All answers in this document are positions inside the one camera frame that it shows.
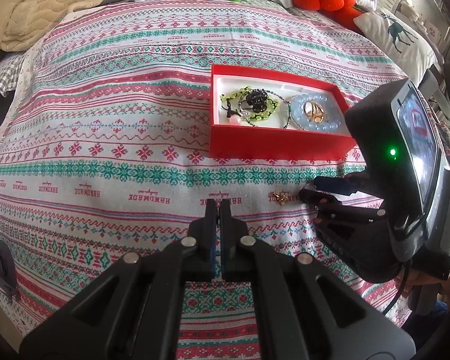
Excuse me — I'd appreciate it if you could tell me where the dark beaded necklace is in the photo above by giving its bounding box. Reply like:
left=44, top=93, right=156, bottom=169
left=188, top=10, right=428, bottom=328
left=236, top=89, right=292, bottom=129

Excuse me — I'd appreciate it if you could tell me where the green beaded bracelet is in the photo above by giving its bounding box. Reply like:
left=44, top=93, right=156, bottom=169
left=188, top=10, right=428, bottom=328
left=220, top=85, right=281, bottom=128

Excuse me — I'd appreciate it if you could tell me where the light blue beaded bracelet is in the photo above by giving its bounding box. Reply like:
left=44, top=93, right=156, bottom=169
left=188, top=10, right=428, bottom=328
left=287, top=92, right=342, bottom=133

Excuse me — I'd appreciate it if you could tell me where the white deer pillow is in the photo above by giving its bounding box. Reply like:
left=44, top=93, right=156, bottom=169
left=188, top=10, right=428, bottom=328
left=353, top=8, right=438, bottom=86

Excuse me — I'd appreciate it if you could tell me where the clear pearl beaded bracelet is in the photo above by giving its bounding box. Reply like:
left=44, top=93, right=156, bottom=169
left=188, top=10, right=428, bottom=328
left=283, top=95, right=342, bottom=134

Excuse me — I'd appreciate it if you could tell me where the small gold brooch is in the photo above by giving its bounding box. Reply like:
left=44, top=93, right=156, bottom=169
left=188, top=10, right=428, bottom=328
left=271, top=190, right=289, bottom=206

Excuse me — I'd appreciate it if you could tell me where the red jewelry box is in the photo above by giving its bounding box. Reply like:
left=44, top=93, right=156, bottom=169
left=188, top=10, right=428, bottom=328
left=209, top=65, right=356, bottom=161

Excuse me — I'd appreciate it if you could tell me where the gold ring pendant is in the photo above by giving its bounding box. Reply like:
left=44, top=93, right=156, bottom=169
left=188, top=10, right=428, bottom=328
left=303, top=101, right=326, bottom=124

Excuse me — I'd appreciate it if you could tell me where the person's right hand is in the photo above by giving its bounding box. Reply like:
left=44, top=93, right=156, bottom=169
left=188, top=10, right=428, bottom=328
left=401, top=270, right=450, bottom=304

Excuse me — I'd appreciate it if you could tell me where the orange pumpkin plush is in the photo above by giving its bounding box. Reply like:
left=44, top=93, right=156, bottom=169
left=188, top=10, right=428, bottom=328
left=292, top=0, right=362, bottom=34

